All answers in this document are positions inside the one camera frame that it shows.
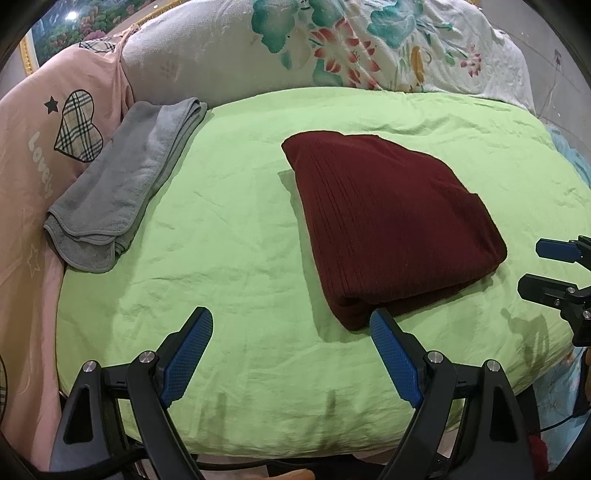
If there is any white floral blanket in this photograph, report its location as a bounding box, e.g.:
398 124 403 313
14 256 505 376
121 0 536 114

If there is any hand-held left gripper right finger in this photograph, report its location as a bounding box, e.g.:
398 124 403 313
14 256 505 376
369 308 539 480

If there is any maroon knit sweater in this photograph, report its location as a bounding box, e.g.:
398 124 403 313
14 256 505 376
281 130 508 330

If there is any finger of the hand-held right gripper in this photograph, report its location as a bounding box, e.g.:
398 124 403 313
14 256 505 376
517 273 591 324
536 235 591 271

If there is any person's red knit clothing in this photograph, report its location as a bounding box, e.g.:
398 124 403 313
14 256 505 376
525 434 550 480

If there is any thin black cable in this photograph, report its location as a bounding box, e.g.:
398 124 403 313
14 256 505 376
538 399 591 433

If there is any pink quilt with plaid heart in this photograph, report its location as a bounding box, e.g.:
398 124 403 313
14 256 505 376
0 34 134 472

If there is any gold framed landscape painting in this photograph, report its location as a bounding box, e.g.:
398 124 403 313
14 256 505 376
21 0 185 78

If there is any grey towel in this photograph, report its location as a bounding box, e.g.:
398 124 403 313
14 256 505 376
44 97 208 273

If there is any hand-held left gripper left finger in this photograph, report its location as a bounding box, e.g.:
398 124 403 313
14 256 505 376
48 306 215 480

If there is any light green bed sheet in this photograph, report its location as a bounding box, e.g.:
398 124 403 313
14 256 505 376
55 87 591 460

